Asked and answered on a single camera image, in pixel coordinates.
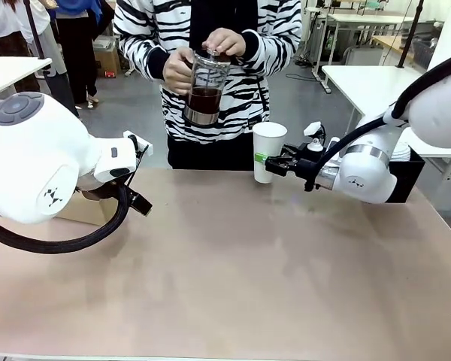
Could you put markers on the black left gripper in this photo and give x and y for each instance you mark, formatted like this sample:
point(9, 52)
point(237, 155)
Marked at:
point(140, 204)

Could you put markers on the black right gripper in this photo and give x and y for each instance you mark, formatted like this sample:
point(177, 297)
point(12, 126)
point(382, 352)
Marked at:
point(304, 161)

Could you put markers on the white paper cup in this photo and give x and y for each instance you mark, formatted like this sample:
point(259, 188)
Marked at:
point(268, 141)

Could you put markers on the brown cardboard cup carrier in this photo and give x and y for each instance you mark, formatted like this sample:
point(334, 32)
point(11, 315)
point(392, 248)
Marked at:
point(86, 212)

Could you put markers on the glass french press with coffee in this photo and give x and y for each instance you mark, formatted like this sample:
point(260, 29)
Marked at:
point(204, 101)

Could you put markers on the person's left forearm striped sleeve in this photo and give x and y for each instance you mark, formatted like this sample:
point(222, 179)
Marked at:
point(274, 45)

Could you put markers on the person's right forearm striped sleeve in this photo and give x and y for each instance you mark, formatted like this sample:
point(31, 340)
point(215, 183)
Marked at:
point(139, 52)

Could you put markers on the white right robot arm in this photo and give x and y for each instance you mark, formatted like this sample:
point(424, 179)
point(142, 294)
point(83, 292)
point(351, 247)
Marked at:
point(364, 169)

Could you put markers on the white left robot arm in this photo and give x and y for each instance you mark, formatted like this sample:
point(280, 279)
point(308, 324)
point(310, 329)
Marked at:
point(30, 169)

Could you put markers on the stack of white cup lids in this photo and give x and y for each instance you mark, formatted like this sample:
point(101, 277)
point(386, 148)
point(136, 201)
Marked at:
point(401, 152)

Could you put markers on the person's left hand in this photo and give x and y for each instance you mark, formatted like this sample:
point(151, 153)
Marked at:
point(227, 41)

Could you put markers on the person's right hand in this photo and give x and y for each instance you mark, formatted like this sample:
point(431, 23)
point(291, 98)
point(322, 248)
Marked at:
point(176, 75)

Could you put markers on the person's torso zebra striped sweater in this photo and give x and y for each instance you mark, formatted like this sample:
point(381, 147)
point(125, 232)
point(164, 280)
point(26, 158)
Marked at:
point(240, 105)

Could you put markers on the black open storage box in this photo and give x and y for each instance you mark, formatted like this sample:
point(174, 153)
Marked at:
point(406, 180)

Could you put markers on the brown cardboard box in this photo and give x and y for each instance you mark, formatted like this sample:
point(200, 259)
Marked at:
point(107, 62)

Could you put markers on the bystander in grey trousers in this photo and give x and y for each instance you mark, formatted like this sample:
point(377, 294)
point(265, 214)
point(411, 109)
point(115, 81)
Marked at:
point(58, 82)

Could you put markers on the wooden top desk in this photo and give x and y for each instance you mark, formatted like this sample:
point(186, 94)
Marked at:
point(392, 43)

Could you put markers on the bystander in black trousers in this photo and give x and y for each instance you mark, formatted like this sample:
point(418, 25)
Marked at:
point(77, 49)

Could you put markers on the grey mesh basket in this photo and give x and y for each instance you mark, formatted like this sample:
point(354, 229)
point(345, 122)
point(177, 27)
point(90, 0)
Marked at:
point(422, 54)

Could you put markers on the black stand pole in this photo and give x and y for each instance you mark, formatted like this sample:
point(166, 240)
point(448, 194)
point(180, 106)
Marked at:
point(34, 30)
point(409, 37)

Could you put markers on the white side table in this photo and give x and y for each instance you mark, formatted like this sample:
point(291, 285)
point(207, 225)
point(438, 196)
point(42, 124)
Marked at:
point(11, 73)

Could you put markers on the bystander in brown skirt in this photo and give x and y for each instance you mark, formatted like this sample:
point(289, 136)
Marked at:
point(7, 49)

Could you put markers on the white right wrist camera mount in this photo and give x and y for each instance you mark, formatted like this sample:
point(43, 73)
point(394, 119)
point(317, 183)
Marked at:
point(313, 129)

